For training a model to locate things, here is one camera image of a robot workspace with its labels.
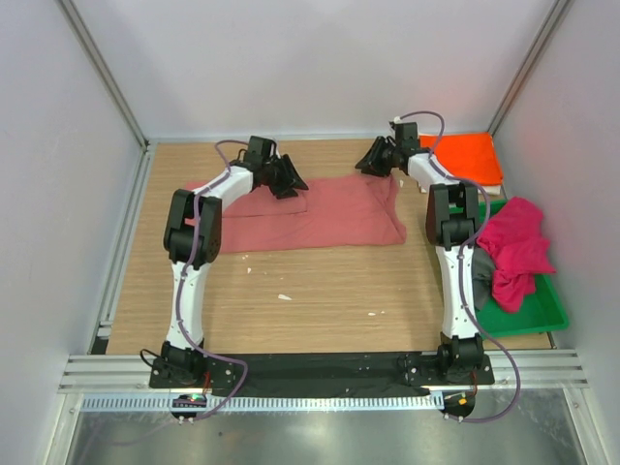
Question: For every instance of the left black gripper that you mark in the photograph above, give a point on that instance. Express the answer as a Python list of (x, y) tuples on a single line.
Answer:
[(291, 179)]

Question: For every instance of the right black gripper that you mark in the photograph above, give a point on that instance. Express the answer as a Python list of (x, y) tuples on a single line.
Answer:
[(371, 159)]

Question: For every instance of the salmon pink t shirt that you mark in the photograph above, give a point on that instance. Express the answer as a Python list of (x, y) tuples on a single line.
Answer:
[(352, 210)]

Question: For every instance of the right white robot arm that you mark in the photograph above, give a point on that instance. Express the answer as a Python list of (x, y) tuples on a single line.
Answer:
[(452, 223)]

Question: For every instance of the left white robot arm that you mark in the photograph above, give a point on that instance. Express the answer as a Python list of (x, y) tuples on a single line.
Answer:
[(193, 239)]

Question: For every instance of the folded orange t shirt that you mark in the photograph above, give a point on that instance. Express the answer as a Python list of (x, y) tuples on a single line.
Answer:
[(470, 156)]

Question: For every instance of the grey t shirt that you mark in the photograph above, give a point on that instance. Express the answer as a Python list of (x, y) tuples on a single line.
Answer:
[(483, 268)]

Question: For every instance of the magenta t shirt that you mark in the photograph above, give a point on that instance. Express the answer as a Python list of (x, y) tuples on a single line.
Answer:
[(513, 240)]

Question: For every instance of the green plastic bin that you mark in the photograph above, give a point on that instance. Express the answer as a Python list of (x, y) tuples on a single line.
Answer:
[(540, 312)]

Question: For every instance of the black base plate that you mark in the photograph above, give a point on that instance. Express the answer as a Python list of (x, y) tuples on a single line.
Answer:
[(339, 375)]

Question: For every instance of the slotted cable duct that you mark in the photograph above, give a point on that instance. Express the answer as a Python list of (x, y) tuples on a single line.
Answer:
[(177, 403)]

